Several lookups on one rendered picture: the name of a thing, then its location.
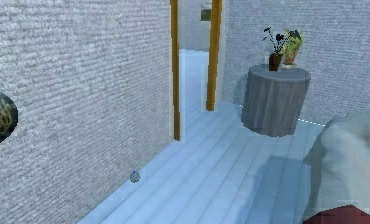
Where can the dark red cushion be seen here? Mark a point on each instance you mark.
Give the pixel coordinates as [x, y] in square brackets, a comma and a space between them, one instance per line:
[343, 216]

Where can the small grey ball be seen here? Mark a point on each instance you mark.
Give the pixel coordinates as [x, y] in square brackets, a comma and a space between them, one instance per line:
[135, 177]

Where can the grey round side table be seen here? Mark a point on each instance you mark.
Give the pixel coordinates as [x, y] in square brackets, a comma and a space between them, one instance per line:
[273, 101]

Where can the dark plant in brown pot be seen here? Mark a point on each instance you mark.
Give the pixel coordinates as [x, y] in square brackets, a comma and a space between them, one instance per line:
[275, 60]

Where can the green yellow potted plant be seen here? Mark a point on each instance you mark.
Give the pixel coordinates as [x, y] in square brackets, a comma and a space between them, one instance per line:
[291, 48]

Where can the brown wooden door frame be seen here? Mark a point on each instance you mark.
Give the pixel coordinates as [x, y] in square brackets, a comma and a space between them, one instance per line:
[213, 56]

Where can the dark framed wall picture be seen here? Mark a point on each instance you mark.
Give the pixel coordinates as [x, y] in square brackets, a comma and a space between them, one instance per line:
[206, 13]

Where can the round dark wall picture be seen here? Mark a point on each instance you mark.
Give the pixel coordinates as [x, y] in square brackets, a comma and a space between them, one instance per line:
[1, 116]

